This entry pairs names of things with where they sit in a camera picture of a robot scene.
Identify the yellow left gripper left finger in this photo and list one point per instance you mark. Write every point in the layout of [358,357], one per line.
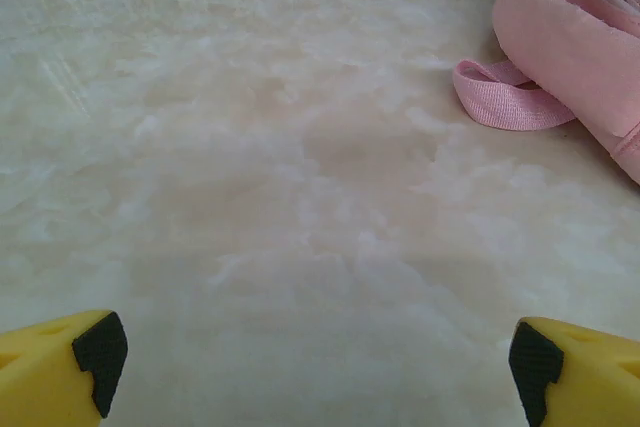
[45,372]

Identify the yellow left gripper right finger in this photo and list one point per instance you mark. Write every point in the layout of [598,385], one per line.
[590,377]

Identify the pink backpack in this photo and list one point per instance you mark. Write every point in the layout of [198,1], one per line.
[565,47]

